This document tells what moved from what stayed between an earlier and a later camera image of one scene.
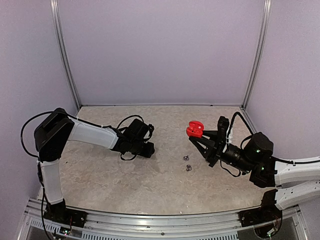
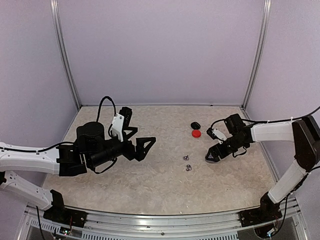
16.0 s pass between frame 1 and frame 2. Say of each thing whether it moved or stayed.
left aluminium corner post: stayed
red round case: moved
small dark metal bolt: stayed
